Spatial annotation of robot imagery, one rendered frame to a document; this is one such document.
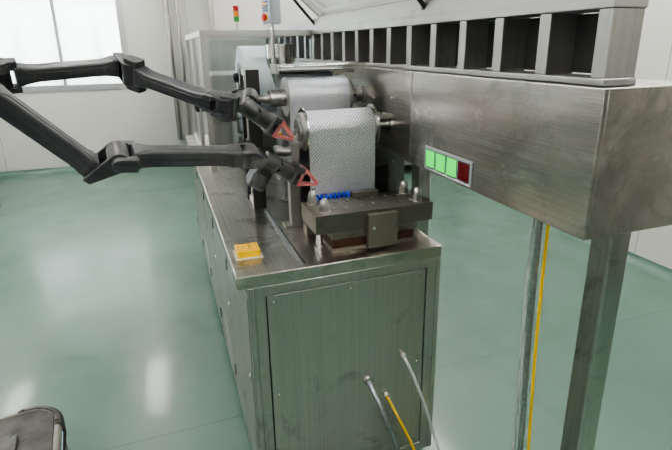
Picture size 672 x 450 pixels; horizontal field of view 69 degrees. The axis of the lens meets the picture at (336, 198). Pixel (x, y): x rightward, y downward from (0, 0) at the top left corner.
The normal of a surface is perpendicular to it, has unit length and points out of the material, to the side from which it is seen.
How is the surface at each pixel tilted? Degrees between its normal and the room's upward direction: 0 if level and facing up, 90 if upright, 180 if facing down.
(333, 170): 90
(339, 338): 90
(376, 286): 90
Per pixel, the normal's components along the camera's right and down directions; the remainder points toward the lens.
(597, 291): -0.94, 0.11
